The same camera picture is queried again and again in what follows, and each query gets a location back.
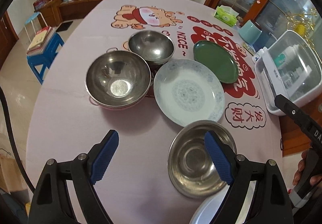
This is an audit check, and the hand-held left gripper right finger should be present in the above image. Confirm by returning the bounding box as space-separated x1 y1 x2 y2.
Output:
204 130 295 224

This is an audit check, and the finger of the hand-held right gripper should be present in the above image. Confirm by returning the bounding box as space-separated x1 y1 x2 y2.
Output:
274 94 311 134

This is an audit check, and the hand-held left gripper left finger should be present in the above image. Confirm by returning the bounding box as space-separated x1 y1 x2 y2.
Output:
27 129 119 224

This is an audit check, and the plain steel bowl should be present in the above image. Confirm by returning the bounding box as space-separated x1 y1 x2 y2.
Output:
167 120 237 199

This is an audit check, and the plain white plate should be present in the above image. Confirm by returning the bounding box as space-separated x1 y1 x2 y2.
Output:
189 187 234 224

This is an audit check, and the blue patterned white plate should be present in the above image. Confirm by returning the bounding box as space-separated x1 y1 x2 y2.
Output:
153 59 225 127

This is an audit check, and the pink-sided steel bowl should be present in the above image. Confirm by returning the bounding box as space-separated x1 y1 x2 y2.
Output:
85 52 152 111

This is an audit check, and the green plate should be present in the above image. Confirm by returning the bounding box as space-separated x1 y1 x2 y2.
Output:
193 40 243 84

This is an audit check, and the dark-sided steel bowl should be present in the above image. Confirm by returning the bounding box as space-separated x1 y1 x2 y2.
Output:
127 30 175 73

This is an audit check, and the person's right hand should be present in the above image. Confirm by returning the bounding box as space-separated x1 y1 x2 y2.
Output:
293 151 322 187

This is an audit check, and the white clear-lid storage box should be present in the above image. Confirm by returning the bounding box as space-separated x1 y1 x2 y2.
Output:
254 30 322 116

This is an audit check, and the printed pink tablecloth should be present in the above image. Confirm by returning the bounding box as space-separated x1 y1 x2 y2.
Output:
25 0 283 224

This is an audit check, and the white lotion bottle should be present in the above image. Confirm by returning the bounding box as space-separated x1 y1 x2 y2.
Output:
273 46 301 68

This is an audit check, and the glittery coaster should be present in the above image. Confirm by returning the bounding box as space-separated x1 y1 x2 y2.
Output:
243 43 256 55

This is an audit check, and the teal container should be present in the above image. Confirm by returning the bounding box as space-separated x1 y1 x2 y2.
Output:
238 20 263 44

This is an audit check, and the tan cardboard box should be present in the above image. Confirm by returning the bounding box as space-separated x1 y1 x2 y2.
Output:
0 151 28 194

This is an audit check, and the green tissue pack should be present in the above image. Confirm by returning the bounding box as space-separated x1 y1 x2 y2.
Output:
214 5 239 27

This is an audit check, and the blue plastic stool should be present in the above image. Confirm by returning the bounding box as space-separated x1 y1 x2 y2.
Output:
27 33 64 85

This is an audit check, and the stack of books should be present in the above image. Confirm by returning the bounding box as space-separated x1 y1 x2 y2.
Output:
27 26 57 55

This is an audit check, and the dark floor mat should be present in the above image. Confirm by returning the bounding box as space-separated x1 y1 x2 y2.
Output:
56 20 73 33

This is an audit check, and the wooden television cabinet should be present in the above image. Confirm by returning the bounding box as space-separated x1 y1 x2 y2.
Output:
33 0 106 28

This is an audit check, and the wooden door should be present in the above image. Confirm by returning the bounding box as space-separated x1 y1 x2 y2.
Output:
0 10 19 68

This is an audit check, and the white stool with blue seat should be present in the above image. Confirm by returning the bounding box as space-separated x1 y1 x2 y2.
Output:
24 11 47 41

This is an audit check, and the red printed box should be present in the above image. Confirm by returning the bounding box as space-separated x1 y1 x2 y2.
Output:
33 0 48 10

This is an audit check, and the black cable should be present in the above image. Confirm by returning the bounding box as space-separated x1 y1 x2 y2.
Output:
0 86 34 192

